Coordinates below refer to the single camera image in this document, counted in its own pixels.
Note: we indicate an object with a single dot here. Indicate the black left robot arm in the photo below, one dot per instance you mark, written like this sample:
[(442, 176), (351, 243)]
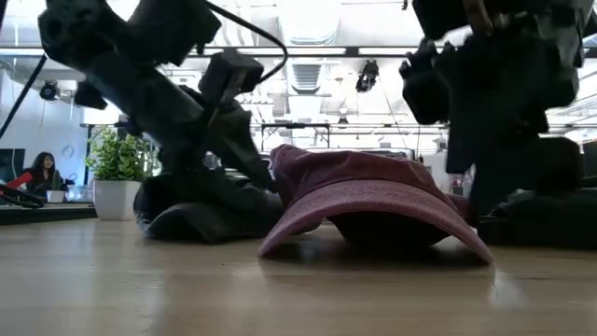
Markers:
[(116, 70)]

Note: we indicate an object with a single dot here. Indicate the dark monitor screen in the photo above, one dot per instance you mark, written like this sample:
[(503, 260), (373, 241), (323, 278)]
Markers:
[(11, 163)]

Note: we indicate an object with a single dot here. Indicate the black ceiling spotlight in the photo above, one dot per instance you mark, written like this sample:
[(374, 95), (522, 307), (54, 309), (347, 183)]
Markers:
[(49, 91), (367, 77)]

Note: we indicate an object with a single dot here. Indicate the white cup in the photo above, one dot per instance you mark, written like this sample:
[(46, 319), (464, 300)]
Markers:
[(55, 196)]

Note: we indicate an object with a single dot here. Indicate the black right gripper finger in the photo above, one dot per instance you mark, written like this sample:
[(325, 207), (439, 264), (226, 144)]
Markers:
[(503, 172), (459, 149)]

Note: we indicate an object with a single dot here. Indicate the black metal table frame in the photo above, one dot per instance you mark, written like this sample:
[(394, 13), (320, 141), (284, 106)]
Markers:
[(46, 214)]

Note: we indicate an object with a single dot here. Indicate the green plant in white pot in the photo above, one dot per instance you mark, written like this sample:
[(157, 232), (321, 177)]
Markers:
[(116, 200)]

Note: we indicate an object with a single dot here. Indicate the red and black device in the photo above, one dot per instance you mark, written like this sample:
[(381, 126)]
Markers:
[(18, 179)]

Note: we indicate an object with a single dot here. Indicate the dark grey baseball cap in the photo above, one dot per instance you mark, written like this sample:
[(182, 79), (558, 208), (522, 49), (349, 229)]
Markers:
[(200, 219), (550, 219)]

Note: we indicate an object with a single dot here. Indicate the person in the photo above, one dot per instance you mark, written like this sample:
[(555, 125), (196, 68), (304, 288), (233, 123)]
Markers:
[(44, 175)]

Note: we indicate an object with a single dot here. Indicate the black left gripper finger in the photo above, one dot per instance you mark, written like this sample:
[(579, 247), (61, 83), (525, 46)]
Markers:
[(182, 158), (242, 149)]

